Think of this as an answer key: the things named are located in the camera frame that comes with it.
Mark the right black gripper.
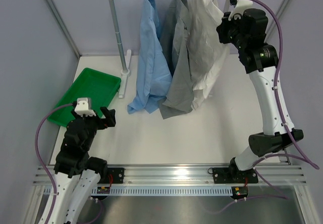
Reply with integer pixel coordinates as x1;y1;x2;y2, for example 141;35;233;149
217;11;246;51

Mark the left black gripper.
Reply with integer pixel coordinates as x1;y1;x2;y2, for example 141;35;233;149
72;106;115;151

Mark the white shirt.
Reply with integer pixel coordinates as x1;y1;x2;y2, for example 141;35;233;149
187;0;230;110

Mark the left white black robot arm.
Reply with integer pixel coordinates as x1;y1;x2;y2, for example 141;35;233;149
35;102;116;223

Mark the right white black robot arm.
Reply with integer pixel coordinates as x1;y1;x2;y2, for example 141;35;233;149
217;9;304;183

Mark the grey shirt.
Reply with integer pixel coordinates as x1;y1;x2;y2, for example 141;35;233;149
158;0;194;119

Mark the light blue shirt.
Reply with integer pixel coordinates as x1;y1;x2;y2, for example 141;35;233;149
127;0;172;114

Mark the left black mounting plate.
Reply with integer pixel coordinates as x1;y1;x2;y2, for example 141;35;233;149
98;167;125;184

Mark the black mounting plate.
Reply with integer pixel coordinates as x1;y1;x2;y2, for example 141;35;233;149
207;167;258;184
98;167;125;184

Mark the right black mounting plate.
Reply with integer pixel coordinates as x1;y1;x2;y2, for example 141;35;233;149
207;167;258;184

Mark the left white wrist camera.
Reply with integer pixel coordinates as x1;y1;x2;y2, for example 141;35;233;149
74;97;96;117

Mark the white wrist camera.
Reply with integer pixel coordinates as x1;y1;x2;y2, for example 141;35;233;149
74;97;96;117
228;0;253;21

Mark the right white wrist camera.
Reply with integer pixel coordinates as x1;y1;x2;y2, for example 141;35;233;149
228;0;253;21

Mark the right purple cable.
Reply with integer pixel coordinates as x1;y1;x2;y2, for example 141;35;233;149
233;0;320;171

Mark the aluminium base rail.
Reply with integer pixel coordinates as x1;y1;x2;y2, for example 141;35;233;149
32;164;307;187

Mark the white slotted cable duct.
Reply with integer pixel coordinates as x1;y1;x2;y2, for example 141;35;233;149
44;186;234;196

